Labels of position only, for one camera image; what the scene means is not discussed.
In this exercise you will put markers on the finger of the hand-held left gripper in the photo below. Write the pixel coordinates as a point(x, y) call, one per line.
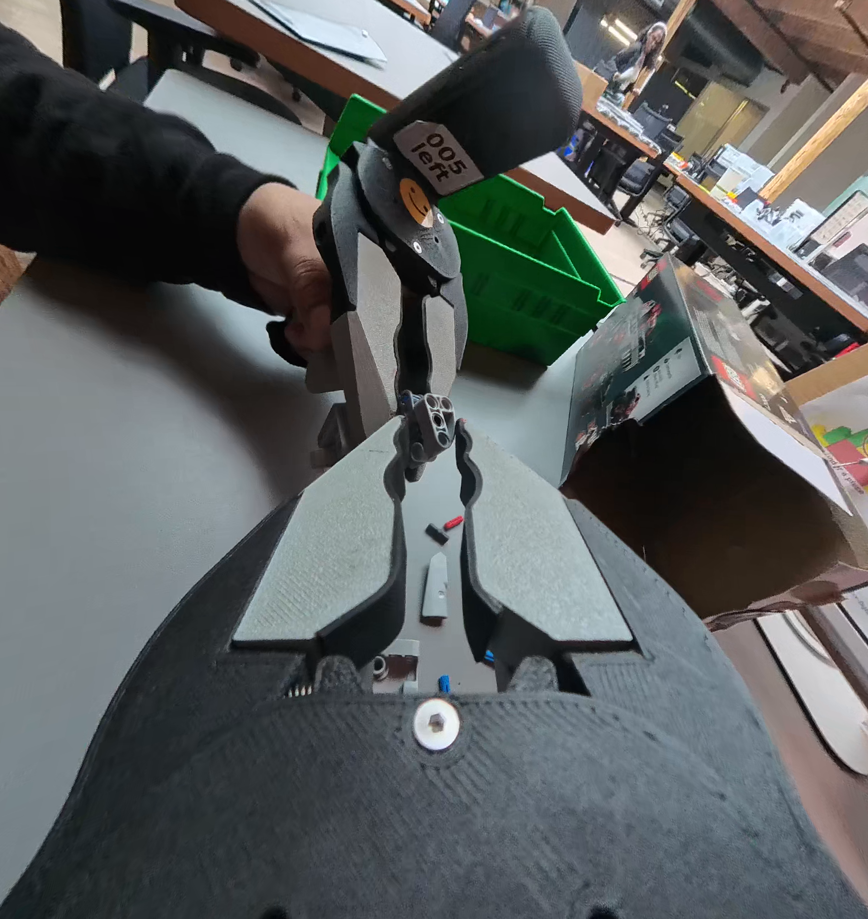
point(441, 337)
point(369, 323)

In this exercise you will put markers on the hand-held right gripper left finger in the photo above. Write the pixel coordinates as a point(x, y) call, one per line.
point(326, 567)

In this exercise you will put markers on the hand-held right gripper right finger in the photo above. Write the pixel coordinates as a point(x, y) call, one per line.
point(541, 567)

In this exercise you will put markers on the dark grey lego connector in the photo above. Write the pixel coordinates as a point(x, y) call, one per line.
point(430, 431)

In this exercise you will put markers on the light grey lego panel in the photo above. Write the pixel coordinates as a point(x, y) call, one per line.
point(435, 589)

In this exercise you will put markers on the person's left forearm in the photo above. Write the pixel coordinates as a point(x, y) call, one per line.
point(82, 158)

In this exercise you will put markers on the red lego axle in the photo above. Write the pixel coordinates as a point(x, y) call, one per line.
point(453, 522)

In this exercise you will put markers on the black lego pin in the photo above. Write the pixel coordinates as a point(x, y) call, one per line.
point(433, 531)

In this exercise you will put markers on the printed cardboard lego box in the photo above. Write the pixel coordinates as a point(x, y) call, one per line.
point(692, 467)

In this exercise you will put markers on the person's left hand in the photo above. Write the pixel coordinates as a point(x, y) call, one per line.
point(283, 258)

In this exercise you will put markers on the grey background table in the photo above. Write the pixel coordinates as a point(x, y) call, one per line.
point(405, 64)

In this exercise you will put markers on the green plastic bin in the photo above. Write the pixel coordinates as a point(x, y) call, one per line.
point(520, 273)

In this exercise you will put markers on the paper sheets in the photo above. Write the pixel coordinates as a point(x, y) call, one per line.
point(319, 29)

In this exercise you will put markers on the cluttered background table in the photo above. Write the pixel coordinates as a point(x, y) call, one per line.
point(764, 237)

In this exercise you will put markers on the black office chair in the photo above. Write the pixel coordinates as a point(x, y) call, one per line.
point(175, 43)

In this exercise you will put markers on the framed instruction sheet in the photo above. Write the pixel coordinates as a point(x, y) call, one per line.
point(857, 445)

